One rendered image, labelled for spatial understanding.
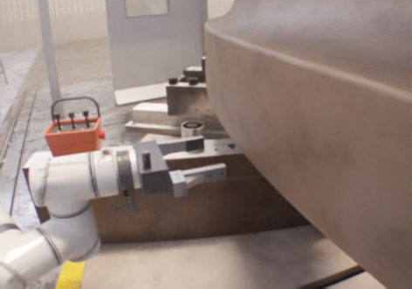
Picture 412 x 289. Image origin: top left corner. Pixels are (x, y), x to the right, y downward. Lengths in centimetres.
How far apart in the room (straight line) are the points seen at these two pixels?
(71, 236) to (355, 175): 50
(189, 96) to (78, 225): 158
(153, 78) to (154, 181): 382
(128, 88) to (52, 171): 375
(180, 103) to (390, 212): 184
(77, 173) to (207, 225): 81
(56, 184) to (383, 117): 52
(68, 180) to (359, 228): 47
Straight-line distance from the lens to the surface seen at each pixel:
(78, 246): 66
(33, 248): 63
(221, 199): 124
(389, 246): 46
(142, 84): 434
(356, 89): 43
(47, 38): 418
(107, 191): 60
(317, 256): 131
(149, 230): 132
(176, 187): 54
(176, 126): 231
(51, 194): 60
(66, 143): 118
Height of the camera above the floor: 120
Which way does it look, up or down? 23 degrees down
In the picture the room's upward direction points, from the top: 2 degrees counter-clockwise
